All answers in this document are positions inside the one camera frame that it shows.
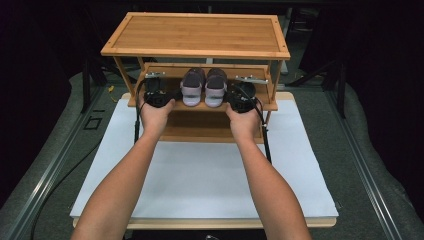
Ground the person's left hand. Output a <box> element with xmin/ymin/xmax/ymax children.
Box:
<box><xmin>139</xmin><ymin>95</ymin><xmax>177</xmax><ymax>138</ymax></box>

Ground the person's right hand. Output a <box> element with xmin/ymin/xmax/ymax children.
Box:
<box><xmin>225</xmin><ymin>100</ymin><xmax>265</xmax><ymax>143</ymax></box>

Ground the aluminium rail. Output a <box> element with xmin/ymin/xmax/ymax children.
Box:
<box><xmin>0</xmin><ymin>84</ymin><xmax>113</xmax><ymax>240</ymax></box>
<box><xmin>323</xmin><ymin>87</ymin><xmax>406</xmax><ymax>240</ymax></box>

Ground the black metal stand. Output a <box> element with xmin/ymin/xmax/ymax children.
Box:
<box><xmin>289</xmin><ymin>58</ymin><xmax>348</xmax><ymax>120</ymax></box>
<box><xmin>80</xmin><ymin>56</ymin><xmax>111</xmax><ymax>114</ymax></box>

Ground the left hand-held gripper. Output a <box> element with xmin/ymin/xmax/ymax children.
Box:
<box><xmin>143</xmin><ymin>71</ymin><xmax>176</xmax><ymax>109</ymax></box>

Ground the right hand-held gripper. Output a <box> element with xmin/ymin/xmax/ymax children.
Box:
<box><xmin>227</xmin><ymin>75</ymin><xmax>270</xmax><ymax>114</ymax></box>

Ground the wooden shoe rack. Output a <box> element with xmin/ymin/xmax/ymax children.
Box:
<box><xmin>100</xmin><ymin>12</ymin><xmax>292</xmax><ymax>145</ymax></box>

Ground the grey shoe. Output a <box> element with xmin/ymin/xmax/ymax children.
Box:
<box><xmin>204</xmin><ymin>67</ymin><xmax>229</xmax><ymax>109</ymax></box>
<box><xmin>179</xmin><ymin>68</ymin><xmax>207</xmax><ymax>108</ymax></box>

